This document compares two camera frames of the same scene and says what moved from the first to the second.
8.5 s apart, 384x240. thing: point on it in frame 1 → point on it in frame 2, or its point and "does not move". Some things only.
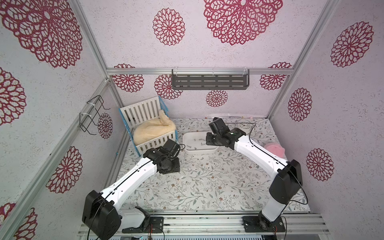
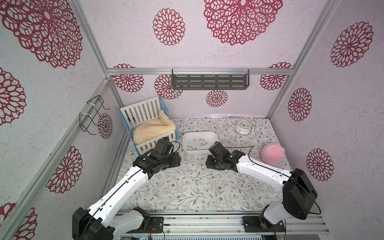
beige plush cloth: x=146 y=129 does not move
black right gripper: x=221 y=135 → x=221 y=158
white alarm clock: x=244 y=124 does not move
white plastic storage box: x=195 y=142 does not move
